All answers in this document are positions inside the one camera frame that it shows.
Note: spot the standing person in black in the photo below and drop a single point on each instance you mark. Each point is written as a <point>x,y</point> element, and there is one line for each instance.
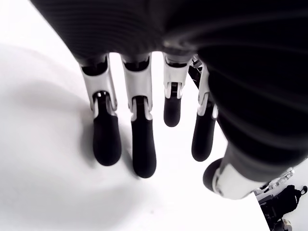
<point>291,198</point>

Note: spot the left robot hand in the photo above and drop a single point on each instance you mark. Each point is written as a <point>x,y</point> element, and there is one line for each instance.
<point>216,36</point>

